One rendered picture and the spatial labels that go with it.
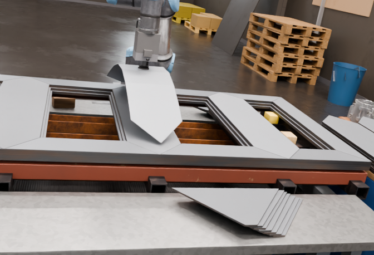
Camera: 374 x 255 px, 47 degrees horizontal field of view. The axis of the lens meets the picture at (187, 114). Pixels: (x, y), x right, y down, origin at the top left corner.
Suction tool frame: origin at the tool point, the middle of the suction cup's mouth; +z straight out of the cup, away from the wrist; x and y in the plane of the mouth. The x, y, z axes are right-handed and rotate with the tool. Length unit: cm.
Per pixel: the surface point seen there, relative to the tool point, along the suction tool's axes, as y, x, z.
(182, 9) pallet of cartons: 287, 954, 70
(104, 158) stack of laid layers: -16.6, -39.2, 17.6
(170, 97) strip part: 7.1, -16.5, 4.2
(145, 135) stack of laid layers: -1.9, -25.2, 15.5
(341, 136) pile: 83, -18, 16
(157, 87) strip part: 3.0, -12.7, 2.0
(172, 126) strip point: 6.5, -27.2, 10.9
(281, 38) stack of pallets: 283, 402, 38
